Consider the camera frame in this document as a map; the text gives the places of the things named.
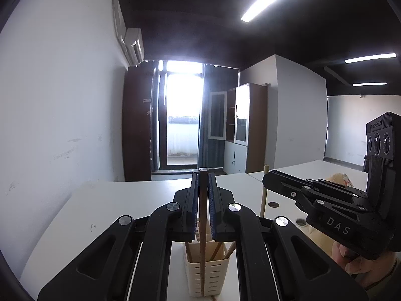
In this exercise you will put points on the beige plastic utensil holder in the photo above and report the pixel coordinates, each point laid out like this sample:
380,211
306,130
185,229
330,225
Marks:
216,276

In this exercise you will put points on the person's right hand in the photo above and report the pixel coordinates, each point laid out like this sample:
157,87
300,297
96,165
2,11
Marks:
363,269

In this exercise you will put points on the bright balcony glass door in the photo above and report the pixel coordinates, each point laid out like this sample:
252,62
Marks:
183,116

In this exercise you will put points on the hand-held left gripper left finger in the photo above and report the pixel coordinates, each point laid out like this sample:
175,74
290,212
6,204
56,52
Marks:
195,208

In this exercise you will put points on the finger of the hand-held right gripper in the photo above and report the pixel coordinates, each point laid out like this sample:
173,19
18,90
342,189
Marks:
341,188
282,185

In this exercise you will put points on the dark brown wooden chopstick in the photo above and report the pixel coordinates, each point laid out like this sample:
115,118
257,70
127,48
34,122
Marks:
203,200
231,248
216,250

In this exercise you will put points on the dark brown tall cabinet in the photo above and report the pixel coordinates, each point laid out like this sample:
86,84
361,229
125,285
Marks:
137,122

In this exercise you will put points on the light wooden chopstick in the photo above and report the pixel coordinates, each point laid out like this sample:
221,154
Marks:
263,200

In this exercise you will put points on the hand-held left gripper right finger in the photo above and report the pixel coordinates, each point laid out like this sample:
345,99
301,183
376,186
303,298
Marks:
213,208

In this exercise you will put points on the white wall conduit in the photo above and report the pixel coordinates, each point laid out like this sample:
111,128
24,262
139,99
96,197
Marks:
117,12

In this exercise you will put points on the brown cabinet with white doors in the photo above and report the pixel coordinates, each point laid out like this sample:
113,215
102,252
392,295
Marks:
244,125

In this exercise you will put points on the black chair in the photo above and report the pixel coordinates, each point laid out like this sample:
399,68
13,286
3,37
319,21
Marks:
366,164

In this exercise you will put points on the white air conditioner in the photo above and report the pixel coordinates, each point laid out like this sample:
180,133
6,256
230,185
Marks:
133,45

